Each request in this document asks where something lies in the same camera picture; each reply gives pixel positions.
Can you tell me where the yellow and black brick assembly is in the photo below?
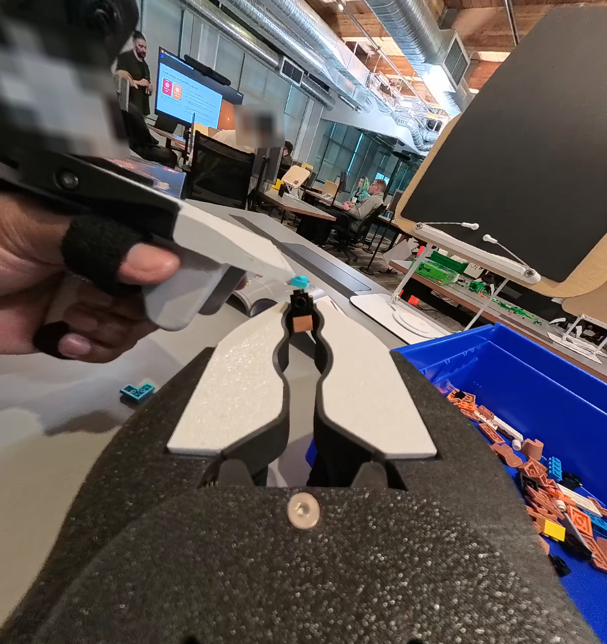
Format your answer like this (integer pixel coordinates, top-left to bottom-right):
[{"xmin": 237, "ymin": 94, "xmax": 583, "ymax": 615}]
[{"xmin": 289, "ymin": 289, "xmax": 314, "ymax": 334}]

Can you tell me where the black wood-edged panel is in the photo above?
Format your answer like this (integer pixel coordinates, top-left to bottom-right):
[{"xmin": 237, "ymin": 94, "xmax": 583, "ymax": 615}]
[{"xmin": 394, "ymin": 5, "xmax": 607, "ymax": 323}]

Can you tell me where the clear acrylic stand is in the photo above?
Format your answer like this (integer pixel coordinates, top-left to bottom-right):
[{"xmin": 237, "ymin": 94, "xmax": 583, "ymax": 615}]
[{"xmin": 547, "ymin": 313, "xmax": 607, "ymax": 364}]

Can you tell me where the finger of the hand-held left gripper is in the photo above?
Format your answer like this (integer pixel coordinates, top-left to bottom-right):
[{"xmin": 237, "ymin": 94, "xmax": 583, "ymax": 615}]
[{"xmin": 172, "ymin": 201, "xmax": 297, "ymax": 283}]

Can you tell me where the person's left hand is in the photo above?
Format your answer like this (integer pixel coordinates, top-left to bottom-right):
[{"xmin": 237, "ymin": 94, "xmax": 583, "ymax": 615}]
[{"xmin": 0, "ymin": 194, "xmax": 182, "ymax": 364}]

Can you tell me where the printed brick set box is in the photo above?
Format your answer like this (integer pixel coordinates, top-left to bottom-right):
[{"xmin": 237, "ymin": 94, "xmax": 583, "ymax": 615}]
[{"xmin": 107, "ymin": 156, "xmax": 187, "ymax": 199}]

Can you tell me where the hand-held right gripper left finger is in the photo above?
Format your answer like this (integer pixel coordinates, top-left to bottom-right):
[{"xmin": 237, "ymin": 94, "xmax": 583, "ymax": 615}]
[{"xmin": 167, "ymin": 301, "xmax": 290, "ymax": 469}]

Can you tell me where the wall display screen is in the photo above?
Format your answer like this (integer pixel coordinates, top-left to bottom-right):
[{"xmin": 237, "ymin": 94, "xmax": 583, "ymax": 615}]
[{"xmin": 154, "ymin": 47, "xmax": 244, "ymax": 130}]

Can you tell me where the wooden table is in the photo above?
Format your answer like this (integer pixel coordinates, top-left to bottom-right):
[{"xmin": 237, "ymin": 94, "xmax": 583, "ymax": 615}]
[
  {"xmin": 388, "ymin": 258, "xmax": 607, "ymax": 389},
  {"xmin": 255, "ymin": 189, "xmax": 338, "ymax": 224}
]

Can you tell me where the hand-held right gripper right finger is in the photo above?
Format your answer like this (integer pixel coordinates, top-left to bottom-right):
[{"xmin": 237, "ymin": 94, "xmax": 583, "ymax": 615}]
[{"xmin": 313, "ymin": 296, "xmax": 439, "ymax": 469}]

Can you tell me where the blue storage bin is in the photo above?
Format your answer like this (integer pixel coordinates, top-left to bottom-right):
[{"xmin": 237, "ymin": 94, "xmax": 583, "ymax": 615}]
[{"xmin": 306, "ymin": 322, "xmax": 607, "ymax": 644}]

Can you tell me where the black mesh chair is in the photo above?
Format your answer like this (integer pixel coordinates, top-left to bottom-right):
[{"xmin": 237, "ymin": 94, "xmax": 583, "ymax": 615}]
[{"xmin": 187, "ymin": 130, "xmax": 258, "ymax": 211}]

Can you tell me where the silver air duct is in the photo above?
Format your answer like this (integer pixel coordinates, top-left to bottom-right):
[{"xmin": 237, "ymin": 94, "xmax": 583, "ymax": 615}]
[
  {"xmin": 364, "ymin": 0, "xmax": 466, "ymax": 87},
  {"xmin": 180, "ymin": 0, "xmax": 337, "ymax": 110}
]

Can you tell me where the white desk stand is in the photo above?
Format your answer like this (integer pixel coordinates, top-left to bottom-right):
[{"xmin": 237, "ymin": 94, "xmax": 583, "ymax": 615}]
[{"xmin": 350, "ymin": 221, "xmax": 542, "ymax": 346}]

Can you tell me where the pile of loose bricks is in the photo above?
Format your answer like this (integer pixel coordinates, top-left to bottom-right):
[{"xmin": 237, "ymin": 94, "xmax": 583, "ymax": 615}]
[{"xmin": 445, "ymin": 387, "xmax": 607, "ymax": 579}]

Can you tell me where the green box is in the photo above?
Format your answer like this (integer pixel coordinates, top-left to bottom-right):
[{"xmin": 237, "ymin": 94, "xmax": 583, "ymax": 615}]
[{"xmin": 413, "ymin": 258, "xmax": 461, "ymax": 286}]

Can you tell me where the grey desk cable flap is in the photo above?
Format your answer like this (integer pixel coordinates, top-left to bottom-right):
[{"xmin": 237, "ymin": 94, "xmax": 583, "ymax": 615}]
[{"xmin": 229, "ymin": 214, "xmax": 373, "ymax": 299}]

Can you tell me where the grey ceiling vent unit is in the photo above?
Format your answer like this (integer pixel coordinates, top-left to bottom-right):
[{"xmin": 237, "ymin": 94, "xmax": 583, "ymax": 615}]
[{"xmin": 436, "ymin": 29, "xmax": 474, "ymax": 92}]

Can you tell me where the brick instruction booklet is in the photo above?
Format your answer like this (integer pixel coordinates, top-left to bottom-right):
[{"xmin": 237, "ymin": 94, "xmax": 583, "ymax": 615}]
[{"xmin": 227, "ymin": 274, "xmax": 329, "ymax": 319}]

